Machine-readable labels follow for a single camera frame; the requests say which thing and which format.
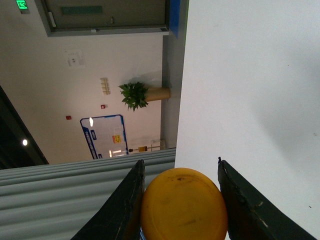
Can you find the blue floor mat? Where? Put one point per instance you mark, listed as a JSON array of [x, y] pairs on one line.
[[178, 15]]

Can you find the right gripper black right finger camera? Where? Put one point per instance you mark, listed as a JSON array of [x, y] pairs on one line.
[[251, 216]]

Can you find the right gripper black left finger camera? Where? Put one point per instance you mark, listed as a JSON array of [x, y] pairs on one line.
[[119, 217]]

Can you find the left potted plant gold vase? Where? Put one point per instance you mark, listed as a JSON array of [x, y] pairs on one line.
[[137, 95]]

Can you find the green exit sign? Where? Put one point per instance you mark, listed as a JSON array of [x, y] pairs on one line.
[[23, 6]]

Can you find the yellow mushroom push button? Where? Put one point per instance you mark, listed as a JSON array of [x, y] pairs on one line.
[[183, 204]]

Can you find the dark doorway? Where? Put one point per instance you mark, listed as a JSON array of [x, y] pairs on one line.
[[70, 18]]

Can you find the blue framed notice board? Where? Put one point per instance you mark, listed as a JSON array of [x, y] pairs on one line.
[[105, 136]]

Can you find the grey curtain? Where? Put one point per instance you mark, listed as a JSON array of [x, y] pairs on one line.
[[53, 202]]

